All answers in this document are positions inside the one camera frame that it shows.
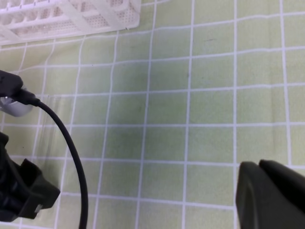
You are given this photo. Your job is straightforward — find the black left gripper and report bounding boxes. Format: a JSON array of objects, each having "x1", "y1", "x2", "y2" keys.
[{"x1": 0, "y1": 133, "x2": 60, "y2": 222}]

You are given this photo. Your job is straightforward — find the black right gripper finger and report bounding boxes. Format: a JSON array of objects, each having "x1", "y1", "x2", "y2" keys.
[{"x1": 235, "y1": 160, "x2": 305, "y2": 229}]

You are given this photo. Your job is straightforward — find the clear glass test tube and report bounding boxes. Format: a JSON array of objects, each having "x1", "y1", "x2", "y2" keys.
[{"x1": 28, "y1": 94, "x2": 79, "y2": 160}]

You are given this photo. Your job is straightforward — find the green checkered tablecloth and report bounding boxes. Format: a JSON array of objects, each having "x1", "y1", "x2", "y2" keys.
[{"x1": 0, "y1": 0, "x2": 305, "y2": 229}]

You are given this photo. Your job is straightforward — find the white plastic test tube rack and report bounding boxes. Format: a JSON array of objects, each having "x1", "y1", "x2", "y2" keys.
[{"x1": 0, "y1": 0, "x2": 142, "y2": 45}]

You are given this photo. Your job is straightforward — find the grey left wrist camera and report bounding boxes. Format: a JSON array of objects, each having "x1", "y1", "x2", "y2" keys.
[{"x1": 0, "y1": 89, "x2": 36, "y2": 117}]

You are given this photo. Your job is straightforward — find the black left camera cable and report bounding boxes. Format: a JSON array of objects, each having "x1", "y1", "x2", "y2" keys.
[{"x1": 0, "y1": 69, "x2": 89, "y2": 229}]

